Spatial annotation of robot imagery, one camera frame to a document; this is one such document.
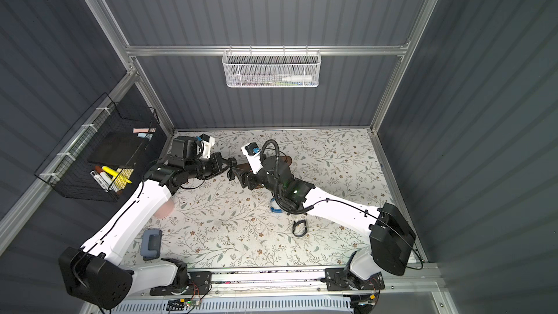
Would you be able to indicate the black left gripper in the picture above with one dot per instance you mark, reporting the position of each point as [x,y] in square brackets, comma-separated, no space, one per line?
[219,163]

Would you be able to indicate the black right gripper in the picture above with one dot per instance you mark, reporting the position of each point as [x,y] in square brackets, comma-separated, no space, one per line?
[248,177]

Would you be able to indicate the wooden T-bar watch stand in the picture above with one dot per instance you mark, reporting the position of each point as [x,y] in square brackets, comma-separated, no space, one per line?
[282,158]

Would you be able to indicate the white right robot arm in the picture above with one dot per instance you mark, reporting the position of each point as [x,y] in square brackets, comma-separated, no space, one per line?
[391,238]

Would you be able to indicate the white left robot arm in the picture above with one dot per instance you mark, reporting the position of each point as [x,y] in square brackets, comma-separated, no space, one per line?
[93,273]

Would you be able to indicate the blue white wrist watch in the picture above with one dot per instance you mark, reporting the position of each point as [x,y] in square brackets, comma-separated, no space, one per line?
[274,207]

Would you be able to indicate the black slim band watch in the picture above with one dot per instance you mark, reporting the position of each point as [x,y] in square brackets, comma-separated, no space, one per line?
[299,228]

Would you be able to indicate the pink cup with markers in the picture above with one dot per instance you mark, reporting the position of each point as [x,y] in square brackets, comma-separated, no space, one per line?
[165,210]

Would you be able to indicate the white tube in basket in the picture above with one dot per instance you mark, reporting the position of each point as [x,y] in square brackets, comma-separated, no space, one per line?
[298,79]

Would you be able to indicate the yellow highlighter marker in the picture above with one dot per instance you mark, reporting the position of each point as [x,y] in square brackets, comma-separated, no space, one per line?
[120,176]

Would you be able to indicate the white marker in basket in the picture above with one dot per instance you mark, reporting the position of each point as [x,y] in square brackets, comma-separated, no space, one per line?
[100,180]

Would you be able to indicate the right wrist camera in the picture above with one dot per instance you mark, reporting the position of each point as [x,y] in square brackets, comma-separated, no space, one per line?
[252,153]

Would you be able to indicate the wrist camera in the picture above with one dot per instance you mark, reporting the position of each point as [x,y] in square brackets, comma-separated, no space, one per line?
[252,153]
[205,145]

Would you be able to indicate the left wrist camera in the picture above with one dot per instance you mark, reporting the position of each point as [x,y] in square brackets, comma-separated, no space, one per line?
[205,145]

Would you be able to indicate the white wire mesh basket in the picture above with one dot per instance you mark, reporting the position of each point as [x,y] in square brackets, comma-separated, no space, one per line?
[265,70]

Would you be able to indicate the black wire wall basket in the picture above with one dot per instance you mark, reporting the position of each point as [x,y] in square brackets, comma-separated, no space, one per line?
[122,135]

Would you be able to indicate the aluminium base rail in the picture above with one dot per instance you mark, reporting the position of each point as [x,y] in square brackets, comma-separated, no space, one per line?
[266,281]

